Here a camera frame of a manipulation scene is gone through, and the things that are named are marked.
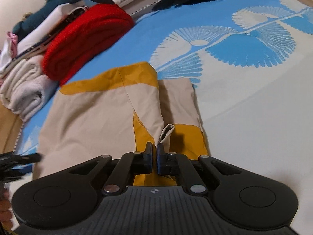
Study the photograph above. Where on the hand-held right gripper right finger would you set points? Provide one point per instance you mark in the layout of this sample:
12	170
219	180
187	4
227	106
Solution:
160	160

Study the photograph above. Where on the yellow and beige jacket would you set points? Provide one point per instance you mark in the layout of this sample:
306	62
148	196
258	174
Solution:
85	122

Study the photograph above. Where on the pink and white cloth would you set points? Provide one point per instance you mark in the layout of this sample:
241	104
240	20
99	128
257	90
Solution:
9	46

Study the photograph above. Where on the beige folded cloth dark trim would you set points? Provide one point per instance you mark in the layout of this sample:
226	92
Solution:
46	27

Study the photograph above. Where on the teal cloth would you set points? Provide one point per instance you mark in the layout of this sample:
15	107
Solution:
73	1

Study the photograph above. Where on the red knitted sweater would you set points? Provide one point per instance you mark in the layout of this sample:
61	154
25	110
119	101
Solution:
88	36

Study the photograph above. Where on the white folded towel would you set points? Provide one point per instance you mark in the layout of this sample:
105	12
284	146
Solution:
24	90

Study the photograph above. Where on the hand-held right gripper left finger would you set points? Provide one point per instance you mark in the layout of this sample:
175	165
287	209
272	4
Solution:
149	159

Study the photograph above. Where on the person's left hand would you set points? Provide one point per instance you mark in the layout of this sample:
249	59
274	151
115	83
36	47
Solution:
5	210

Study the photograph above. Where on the blue patterned bed sheet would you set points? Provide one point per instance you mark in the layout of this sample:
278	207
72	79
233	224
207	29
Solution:
244	102

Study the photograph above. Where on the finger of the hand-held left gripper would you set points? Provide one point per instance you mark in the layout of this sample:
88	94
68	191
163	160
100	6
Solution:
22	158
17	172

